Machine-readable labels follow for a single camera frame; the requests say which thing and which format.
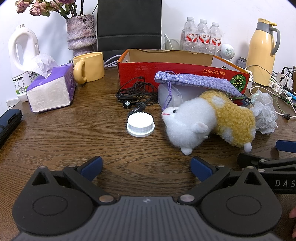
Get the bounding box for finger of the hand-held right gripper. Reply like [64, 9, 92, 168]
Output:
[276, 140, 296, 154]
[237, 152, 296, 173]

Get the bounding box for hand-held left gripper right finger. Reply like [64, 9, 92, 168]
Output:
[178, 156, 266, 205]

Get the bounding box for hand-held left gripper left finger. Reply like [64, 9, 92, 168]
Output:
[31, 156, 116, 205]

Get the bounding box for clear plastic bag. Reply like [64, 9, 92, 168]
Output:
[251, 90, 278, 135]

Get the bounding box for white and yellow plush hamster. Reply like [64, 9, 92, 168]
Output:
[161, 90, 257, 155]

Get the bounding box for small blue packet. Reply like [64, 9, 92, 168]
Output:
[232, 94, 253, 108]

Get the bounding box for white ribbed jar lid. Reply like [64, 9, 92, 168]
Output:
[126, 112, 155, 137]

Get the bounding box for translucent plastic container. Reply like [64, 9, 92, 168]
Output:
[157, 83, 208, 109]

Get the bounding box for black earphones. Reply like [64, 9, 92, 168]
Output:
[116, 76, 160, 115]

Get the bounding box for purple knit pouch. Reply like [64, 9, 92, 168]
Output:
[154, 70, 243, 111]

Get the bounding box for red cardboard box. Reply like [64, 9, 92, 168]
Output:
[117, 49, 251, 99]

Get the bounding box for person's right hand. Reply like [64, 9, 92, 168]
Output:
[289, 207, 296, 239]

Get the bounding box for blue pen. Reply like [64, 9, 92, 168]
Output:
[282, 86, 296, 100]

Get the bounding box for white power strip with chargers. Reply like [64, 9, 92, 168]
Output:
[269, 67, 296, 95]

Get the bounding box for purple tissue pack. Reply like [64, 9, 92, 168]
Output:
[26, 53, 77, 113]

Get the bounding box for navy zip case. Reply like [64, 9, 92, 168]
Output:
[0, 109, 23, 149]

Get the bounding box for yellow thermos jug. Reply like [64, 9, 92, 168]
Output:
[245, 19, 281, 87]

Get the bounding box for yellow mug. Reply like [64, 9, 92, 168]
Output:
[69, 52, 105, 84]

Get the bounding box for white robot speaker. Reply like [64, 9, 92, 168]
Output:
[218, 43, 236, 62]

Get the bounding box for clear water bottle red label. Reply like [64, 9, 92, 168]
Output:
[182, 17, 199, 52]
[196, 19, 211, 53]
[209, 22, 222, 56]

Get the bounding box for glass cup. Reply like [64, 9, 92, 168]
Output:
[164, 38, 184, 50]

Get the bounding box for mottled purple vase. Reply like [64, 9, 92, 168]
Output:
[66, 14, 97, 57]

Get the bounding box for white detergent jug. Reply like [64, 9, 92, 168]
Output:
[9, 24, 40, 102]

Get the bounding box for black paper bag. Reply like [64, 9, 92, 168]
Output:
[97, 0, 162, 59]

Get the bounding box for dried pink flowers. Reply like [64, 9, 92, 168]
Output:
[16, 0, 99, 19]

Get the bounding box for white cable with black plug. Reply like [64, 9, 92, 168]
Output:
[272, 93, 292, 120]

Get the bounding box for white charging cable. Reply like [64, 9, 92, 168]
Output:
[245, 64, 274, 80]

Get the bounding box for thin white cable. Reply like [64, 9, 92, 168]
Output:
[103, 55, 122, 68]

